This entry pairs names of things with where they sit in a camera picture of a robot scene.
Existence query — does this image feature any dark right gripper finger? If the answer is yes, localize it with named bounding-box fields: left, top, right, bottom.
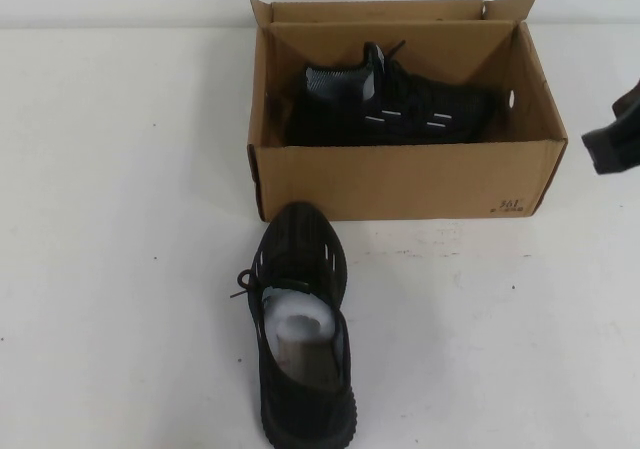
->
left=581, top=118, right=640, bottom=176
left=611, top=76, right=640, bottom=123

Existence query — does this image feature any grey cardboard shoe insert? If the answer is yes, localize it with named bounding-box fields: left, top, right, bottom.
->
left=272, top=336, right=335, bottom=394

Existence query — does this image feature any white foam shoe filler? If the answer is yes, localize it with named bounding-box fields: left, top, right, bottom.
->
left=262, top=288, right=336, bottom=353

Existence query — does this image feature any brown cardboard shoe box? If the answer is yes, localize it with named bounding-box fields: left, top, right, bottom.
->
left=245, top=0, right=570, bottom=222

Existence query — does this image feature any black knit sneaker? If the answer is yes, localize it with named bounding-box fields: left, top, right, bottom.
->
left=287, top=40, right=502, bottom=147
left=229, top=199, right=357, bottom=445

